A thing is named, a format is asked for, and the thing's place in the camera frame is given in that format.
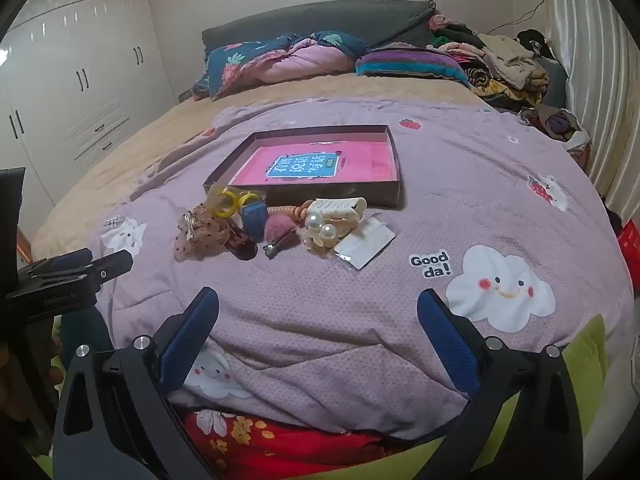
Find beige bed sheet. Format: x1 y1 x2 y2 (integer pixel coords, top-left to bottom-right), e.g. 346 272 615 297
30 70 493 261

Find red floral cloth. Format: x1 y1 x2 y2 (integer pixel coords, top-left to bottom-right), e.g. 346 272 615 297
180 407 401 476

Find white earring card packet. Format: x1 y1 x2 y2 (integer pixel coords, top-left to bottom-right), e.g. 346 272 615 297
335 215 396 271

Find yellow hoop earrings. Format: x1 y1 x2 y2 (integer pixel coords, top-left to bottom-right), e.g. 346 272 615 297
207 185 266 221

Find beige spiral hair tie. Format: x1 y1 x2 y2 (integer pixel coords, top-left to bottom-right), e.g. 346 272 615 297
267 199 313 221

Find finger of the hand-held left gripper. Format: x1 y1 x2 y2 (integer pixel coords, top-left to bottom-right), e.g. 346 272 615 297
19 249 95 278
60 251 134 292

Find purple cartoon print quilt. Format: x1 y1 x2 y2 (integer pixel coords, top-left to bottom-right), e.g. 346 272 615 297
97 92 636 441

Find shallow cardboard box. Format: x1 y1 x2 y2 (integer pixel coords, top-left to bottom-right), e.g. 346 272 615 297
202 124 405 210

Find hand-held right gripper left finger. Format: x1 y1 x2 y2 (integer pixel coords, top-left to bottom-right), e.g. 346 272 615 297
52 287 221 480

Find pile of clothes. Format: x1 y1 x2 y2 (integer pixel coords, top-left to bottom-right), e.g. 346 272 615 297
425 12 571 111

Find bag of clothes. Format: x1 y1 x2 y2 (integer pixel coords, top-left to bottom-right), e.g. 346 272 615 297
517 107 593 168

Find dark brown hair claw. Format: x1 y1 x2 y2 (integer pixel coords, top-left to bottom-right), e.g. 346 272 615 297
222 227 258 262

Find pink pompom hair clip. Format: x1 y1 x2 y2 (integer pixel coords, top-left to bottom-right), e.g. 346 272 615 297
262 215 301 260

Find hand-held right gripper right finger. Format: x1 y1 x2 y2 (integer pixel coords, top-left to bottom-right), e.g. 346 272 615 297
415 288 586 480

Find white curtain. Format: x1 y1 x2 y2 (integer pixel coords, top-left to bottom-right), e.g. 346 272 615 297
542 0 640 221

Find pink book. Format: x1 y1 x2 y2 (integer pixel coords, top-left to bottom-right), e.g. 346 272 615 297
227 142 398 186

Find lace bow hair clip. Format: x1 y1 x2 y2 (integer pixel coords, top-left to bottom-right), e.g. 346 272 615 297
174 202 241 262

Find red bag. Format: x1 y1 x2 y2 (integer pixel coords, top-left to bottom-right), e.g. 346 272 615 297
617 220 640 293

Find pearl earrings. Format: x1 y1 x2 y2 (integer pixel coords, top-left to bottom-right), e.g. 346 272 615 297
299 212 351 258

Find blue and pink floral quilt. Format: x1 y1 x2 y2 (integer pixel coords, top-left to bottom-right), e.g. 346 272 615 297
192 31 371 101

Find white wardrobe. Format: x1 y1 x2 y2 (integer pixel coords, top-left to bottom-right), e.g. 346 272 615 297
0 0 181 206

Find white hair claw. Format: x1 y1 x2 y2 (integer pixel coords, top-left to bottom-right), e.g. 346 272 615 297
299 197 368 226

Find blue hair clip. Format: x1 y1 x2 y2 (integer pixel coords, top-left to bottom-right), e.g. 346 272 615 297
239 199 268 242

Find grey bed headboard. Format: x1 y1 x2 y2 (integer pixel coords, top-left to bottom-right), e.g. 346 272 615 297
201 0 436 61

